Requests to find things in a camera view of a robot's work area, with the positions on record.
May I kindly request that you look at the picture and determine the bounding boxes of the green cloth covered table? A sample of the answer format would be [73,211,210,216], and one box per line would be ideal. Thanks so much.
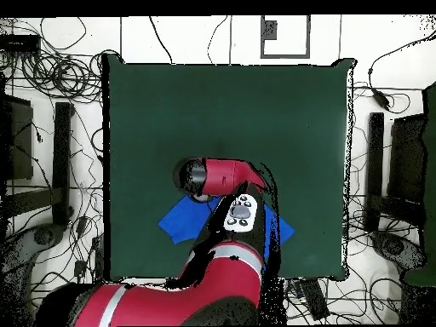
[403,81,436,287]

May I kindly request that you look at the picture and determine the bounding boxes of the long black box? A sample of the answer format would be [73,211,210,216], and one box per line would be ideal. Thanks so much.
[301,278,330,321]

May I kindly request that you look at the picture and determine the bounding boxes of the black power strip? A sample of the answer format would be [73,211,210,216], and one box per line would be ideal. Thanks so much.
[91,234,106,284]

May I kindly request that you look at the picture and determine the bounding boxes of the grey floor frame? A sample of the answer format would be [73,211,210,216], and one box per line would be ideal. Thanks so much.
[260,14,312,60]

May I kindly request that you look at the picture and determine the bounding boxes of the coil of black cables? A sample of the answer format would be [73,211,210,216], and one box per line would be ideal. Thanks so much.
[20,47,105,103]

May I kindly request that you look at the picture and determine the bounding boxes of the blue laundry garment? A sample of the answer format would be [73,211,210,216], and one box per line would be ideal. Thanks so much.
[157,195,296,271]

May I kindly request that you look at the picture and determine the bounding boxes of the dark green table cloth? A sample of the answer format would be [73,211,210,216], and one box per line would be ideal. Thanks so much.
[101,53,357,282]

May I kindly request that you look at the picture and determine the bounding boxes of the black power adapter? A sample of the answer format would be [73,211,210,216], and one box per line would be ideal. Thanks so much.
[371,88,392,112]

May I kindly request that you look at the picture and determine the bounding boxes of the black monitor box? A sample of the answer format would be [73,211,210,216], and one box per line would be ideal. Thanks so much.
[387,113,427,205]
[0,93,35,181]

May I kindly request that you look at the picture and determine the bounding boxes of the flat black box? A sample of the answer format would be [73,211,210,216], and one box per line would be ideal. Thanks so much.
[0,34,41,54]

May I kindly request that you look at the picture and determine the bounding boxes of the grey chair base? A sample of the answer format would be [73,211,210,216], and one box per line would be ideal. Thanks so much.
[0,222,67,273]
[369,229,428,273]

